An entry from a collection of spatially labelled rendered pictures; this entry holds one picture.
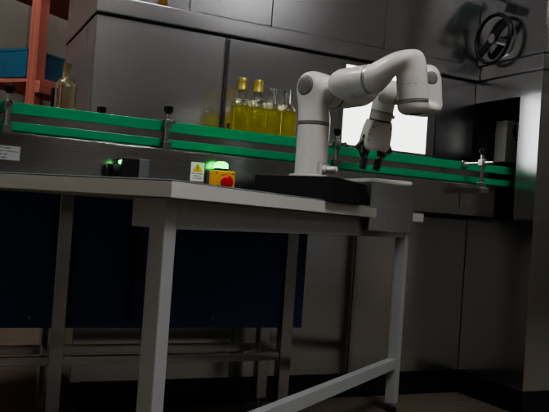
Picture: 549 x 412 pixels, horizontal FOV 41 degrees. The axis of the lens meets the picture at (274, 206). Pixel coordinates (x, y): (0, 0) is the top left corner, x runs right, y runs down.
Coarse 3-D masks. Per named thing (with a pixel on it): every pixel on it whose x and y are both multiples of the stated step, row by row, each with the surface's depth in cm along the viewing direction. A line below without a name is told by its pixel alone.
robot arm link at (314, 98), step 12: (312, 72) 210; (300, 84) 211; (312, 84) 209; (324, 84) 209; (300, 96) 212; (312, 96) 209; (324, 96) 210; (336, 96) 214; (300, 108) 212; (312, 108) 209; (324, 108) 210; (300, 120) 211; (312, 120) 209; (324, 120) 210
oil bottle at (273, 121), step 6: (270, 102) 253; (270, 108) 251; (276, 108) 252; (270, 114) 251; (276, 114) 252; (270, 120) 251; (276, 120) 252; (270, 126) 251; (276, 126) 252; (270, 132) 251; (276, 132) 252
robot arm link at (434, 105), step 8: (432, 72) 204; (432, 80) 204; (440, 80) 205; (432, 88) 204; (440, 88) 205; (432, 96) 204; (440, 96) 205; (400, 104) 196; (408, 104) 194; (416, 104) 194; (424, 104) 195; (432, 104) 203; (440, 104) 205; (400, 112) 198; (408, 112) 196; (416, 112) 195; (424, 112) 197; (432, 112) 202
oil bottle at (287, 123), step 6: (282, 108) 254; (288, 108) 254; (294, 108) 256; (282, 114) 254; (288, 114) 254; (294, 114) 255; (282, 120) 253; (288, 120) 254; (294, 120) 255; (282, 126) 253; (288, 126) 254; (294, 126) 255; (282, 132) 253; (288, 132) 254; (294, 132) 255
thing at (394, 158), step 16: (352, 160) 264; (368, 160) 267; (384, 160) 270; (400, 160) 273; (416, 160) 276; (432, 160) 279; (448, 160) 282; (416, 176) 276; (432, 176) 279; (448, 176) 283; (464, 176) 286; (496, 176) 293; (512, 176) 297
